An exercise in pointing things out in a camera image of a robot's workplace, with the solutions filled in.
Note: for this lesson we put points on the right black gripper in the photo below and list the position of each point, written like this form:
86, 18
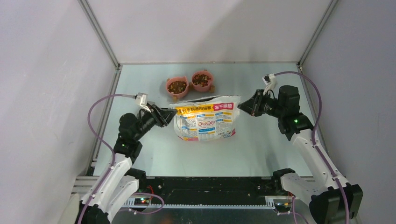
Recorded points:
252, 106

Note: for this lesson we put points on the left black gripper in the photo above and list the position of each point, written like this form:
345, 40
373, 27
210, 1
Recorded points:
162, 116

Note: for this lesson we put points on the cat food bag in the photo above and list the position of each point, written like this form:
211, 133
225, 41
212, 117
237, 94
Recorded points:
206, 118

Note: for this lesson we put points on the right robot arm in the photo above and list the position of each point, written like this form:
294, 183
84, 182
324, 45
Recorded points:
331, 198

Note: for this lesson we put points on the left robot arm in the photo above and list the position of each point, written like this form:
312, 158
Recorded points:
120, 181

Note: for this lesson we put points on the pink bowl with kibble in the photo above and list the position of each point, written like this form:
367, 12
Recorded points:
177, 87

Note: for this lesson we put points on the empty pink bowl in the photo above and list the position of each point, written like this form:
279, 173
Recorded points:
202, 81

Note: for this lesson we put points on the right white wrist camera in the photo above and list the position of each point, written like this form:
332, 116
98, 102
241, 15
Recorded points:
270, 83

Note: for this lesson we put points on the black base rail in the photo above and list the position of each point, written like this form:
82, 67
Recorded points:
213, 191

